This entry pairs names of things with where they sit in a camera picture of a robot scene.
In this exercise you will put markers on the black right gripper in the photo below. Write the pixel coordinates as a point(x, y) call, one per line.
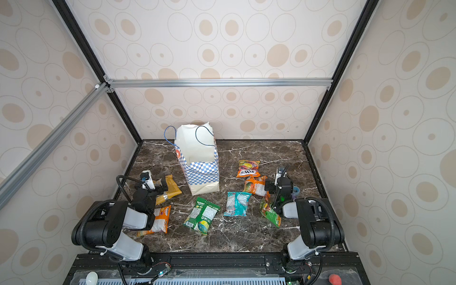
point(279, 192)

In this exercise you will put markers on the small orange Fox's packet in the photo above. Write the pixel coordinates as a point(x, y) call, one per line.
point(160, 224)

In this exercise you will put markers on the red emergency button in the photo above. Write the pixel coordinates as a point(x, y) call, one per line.
point(335, 279)

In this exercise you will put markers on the Fox's fruit candy packet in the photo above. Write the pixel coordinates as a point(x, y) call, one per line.
point(248, 168)

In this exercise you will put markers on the black right corner post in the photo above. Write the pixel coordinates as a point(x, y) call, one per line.
point(355, 38)

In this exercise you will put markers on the small green snack packet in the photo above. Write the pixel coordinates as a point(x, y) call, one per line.
point(269, 213)

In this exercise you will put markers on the blue checkered paper bag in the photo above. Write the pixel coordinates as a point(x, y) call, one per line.
point(196, 150)

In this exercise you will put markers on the teal mint candy packet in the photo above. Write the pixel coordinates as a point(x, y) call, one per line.
point(237, 204)

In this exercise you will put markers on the left aluminium frame bar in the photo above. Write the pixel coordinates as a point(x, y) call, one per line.
point(28, 166)

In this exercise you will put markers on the orange candy packet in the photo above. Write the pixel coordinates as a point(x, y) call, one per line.
point(256, 186)

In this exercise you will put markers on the black left corner post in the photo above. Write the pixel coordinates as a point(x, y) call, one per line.
point(70, 21)

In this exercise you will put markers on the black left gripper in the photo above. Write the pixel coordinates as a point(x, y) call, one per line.
point(164, 186)

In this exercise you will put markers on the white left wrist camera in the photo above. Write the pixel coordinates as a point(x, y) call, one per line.
point(147, 180)

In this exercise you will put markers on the yellow snack packet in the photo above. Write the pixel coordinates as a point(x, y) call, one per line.
point(172, 190)

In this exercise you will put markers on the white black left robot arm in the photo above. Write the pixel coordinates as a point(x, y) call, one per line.
point(101, 228)

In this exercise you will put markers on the black corner post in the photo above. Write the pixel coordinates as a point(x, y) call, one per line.
point(355, 38)
point(70, 21)

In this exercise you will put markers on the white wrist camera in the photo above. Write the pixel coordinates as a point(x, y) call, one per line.
point(279, 173)
point(147, 180)

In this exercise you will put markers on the horizontal aluminium frame bar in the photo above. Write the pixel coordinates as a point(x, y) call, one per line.
point(232, 82)

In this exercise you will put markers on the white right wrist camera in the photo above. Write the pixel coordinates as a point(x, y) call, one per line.
point(279, 173)

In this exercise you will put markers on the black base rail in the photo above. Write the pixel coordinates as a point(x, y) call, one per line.
point(221, 268)

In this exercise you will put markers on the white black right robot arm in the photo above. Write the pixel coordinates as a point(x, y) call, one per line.
point(319, 226)

